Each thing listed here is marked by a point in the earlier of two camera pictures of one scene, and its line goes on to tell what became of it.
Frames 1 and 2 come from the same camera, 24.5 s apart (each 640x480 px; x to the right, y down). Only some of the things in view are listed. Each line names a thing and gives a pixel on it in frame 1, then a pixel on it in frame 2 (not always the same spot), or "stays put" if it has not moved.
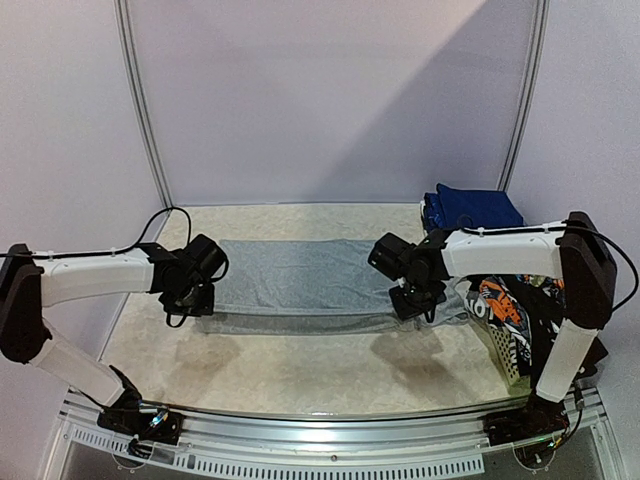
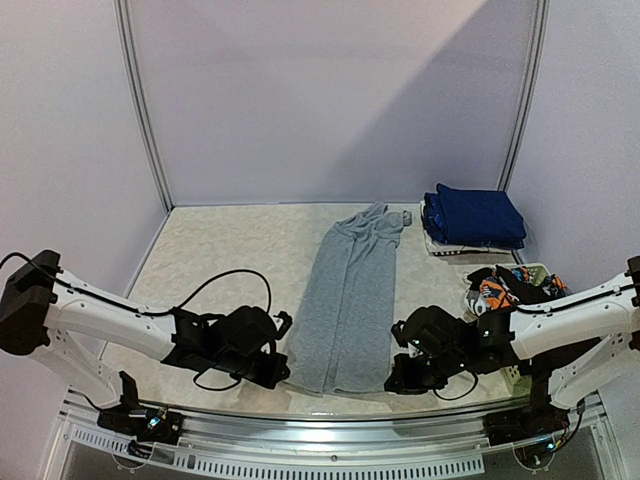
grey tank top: [316, 287] -> [342, 336]
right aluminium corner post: [533, 83] stays put
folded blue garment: [486, 208] stays put
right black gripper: [415, 305] -> [398, 357]
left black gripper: [206, 306] -> [271, 377]
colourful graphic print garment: [493, 300] stays put
